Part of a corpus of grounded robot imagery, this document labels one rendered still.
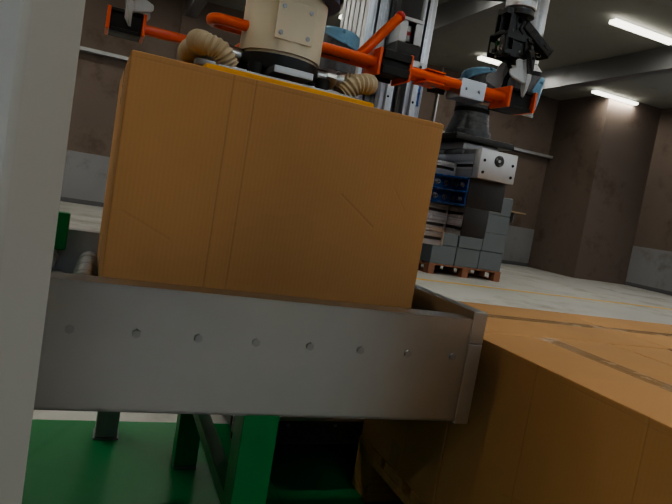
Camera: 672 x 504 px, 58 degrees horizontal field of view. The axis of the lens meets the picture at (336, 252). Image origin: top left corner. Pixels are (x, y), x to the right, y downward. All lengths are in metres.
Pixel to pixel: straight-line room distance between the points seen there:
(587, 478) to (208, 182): 0.77
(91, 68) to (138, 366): 10.81
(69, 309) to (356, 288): 0.53
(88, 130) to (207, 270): 10.51
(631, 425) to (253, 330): 0.57
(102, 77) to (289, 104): 10.57
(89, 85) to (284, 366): 10.77
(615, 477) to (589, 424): 0.08
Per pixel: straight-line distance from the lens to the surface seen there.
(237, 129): 1.08
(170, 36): 1.54
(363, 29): 2.09
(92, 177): 11.53
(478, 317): 1.12
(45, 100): 0.21
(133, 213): 1.06
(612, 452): 1.00
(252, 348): 0.97
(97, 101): 11.58
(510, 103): 1.56
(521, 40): 1.59
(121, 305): 0.92
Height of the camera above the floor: 0.76
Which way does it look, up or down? 5 degrees down
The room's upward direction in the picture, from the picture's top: 9 degrees clockwise
